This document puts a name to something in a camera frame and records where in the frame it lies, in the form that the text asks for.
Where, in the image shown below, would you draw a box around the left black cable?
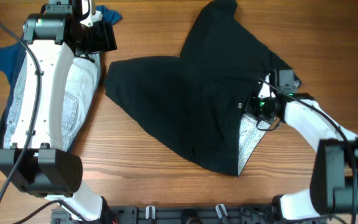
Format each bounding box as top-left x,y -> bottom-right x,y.
0,0 -> 83,224

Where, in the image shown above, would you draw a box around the white rail clip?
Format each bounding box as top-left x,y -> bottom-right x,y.
215,203 -> 227,219
145,205 -> 156,220

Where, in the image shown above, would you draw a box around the blue t-shirt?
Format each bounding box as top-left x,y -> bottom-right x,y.
0,5 -> 123,86

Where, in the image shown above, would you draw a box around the right white rail clip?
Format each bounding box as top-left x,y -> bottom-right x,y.
215,203 -> 227,219

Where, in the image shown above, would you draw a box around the right black cable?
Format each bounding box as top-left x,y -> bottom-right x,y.
255,76 -> 358,224

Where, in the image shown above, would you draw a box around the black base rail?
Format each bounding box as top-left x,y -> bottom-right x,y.
50,203 -> 328,224

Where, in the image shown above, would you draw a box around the left white rail clip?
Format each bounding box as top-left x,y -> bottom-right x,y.
145,205 -> 156,220

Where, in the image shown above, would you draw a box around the black garment under pile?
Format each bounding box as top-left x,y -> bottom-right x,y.
0,110 -> 6,149

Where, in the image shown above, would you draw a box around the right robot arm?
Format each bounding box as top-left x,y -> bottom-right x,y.
244,70 -> 358,223

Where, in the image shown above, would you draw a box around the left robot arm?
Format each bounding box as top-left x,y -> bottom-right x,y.
0,1 -> 119,223

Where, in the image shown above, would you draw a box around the light blue denim shorts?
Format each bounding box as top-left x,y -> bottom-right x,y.
3,55 -> 101,152

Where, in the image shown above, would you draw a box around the black shorts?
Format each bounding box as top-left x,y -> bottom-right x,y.
104,1 -> 288,176

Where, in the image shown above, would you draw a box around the black cable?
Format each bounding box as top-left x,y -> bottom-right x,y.
0,0 -> 83,224
255,76 -> 358,224

